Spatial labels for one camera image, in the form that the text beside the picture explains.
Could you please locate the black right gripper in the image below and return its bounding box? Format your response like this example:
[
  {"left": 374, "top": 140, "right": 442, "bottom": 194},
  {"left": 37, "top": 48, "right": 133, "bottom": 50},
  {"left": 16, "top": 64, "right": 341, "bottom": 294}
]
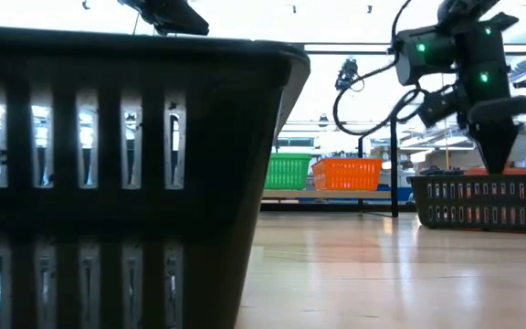
[{"left": 462, "top": 63, "right": 526, "bottom": 175}]

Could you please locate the black plastic mesh basket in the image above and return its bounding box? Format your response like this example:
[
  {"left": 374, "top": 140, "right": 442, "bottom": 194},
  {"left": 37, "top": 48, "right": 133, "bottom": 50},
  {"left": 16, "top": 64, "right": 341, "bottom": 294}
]
[
  {"left": 408, "top": 173, "right": 526, "bottom": 235},
  {"left": 0, "top": 25, "right": 312, "bottom": 329}
]

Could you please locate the black ceiling spotlight cluster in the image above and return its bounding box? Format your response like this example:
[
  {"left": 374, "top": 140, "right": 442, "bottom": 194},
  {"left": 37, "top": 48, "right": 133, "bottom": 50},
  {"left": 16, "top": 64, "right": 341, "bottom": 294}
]
[{"left": 334, "top": 58, "right": 360, "bottom": 91}]

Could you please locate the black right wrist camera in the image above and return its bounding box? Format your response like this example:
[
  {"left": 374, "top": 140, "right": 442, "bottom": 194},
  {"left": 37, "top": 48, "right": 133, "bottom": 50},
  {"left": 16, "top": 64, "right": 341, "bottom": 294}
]
[{"left": 416, "top": 89, "right": 460, "bottom": 129}]

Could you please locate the black metal shelf end frame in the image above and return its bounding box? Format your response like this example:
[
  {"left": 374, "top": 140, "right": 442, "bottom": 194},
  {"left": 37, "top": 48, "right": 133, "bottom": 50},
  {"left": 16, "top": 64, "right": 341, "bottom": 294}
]
[{"left": 357, "top": 116, "right": 401, "bottom": 218}]

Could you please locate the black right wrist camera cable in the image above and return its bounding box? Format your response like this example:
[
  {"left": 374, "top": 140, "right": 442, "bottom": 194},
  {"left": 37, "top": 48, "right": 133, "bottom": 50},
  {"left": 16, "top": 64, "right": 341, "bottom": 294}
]
[{"left": 332, "top": 0, "right": 428, "bottom": 138}]

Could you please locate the black aluminium rig frame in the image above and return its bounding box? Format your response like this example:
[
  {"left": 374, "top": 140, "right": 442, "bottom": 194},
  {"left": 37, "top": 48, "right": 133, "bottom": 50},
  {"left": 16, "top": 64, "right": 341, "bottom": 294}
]
[{"left": 259, "top": 200, "right": 418, "bottom": 214}]

